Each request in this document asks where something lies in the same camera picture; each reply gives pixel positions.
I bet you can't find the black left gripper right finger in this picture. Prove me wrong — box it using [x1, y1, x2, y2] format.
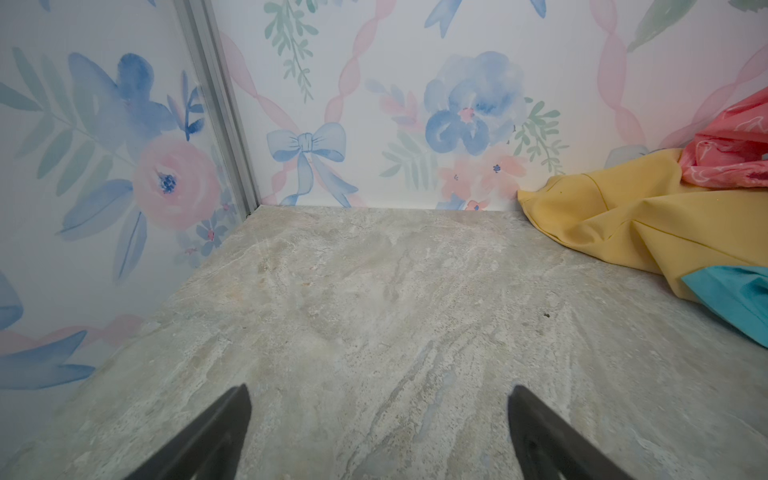
[507, 384, 630, 480]

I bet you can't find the pink patterned cloth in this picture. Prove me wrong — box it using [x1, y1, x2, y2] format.
[679, 89, 767, 189]

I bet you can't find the yellow cloth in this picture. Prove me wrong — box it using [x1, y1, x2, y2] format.
[517, 149, 767, 301]

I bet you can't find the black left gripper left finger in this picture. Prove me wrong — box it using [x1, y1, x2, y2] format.
[128, 384, 252, 479]

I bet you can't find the left aluminium corner post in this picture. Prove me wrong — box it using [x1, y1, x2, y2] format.
[173, 0, 260, 218]

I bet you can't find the teal cloth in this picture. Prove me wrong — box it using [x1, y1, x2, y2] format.
[682, 266, 767, 348]

